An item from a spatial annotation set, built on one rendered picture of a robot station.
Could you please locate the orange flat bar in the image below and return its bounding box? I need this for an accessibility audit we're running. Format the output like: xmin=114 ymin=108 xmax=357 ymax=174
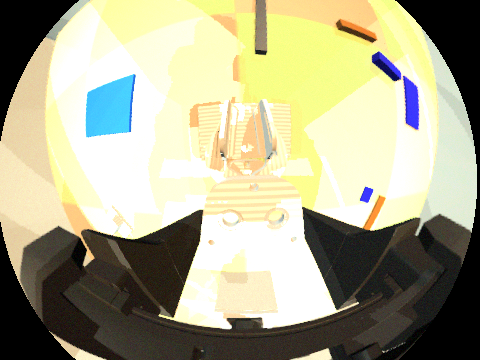
xmin=363 ymin=195 xmax=385 ymax=231

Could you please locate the dark grey long flat bar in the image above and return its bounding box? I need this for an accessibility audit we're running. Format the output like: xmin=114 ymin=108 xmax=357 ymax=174
xmin=255 ymin=0 xmax=268 ymax=55

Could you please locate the blue flat plate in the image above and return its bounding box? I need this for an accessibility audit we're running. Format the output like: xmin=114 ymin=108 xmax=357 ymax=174
xmin=85 ymin=73 xmax=136 ymax=137

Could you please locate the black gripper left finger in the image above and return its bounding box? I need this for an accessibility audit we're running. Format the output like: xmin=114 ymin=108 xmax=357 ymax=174
xmin=80 ymin=209 xmax=204 ymax=319

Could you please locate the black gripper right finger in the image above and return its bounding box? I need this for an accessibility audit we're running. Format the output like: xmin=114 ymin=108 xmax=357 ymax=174
xmin=301 ymin=205 xmax=420 ymax=311

